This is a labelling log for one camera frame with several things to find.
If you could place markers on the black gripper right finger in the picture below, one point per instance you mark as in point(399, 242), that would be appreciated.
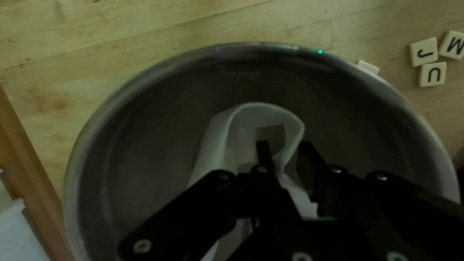
point(386, 218)

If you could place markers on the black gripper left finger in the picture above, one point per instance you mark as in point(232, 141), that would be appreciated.
point(203, 212)

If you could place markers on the white napkin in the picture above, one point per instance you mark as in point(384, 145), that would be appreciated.
point(226, 139)

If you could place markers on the silver bowl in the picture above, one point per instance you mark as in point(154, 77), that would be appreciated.
point(145, 145)

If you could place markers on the letter tile U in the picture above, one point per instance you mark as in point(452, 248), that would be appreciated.
point(432, 74)

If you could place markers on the blank white tile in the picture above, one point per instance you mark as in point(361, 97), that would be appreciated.
point(368, 67)

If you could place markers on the letter tile J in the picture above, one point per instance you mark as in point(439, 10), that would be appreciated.
point(423, 51)

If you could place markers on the letter tile M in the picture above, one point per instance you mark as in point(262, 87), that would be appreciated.
point(452, 45)

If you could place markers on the white flat object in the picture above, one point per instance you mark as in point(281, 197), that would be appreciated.
point(16, 236)

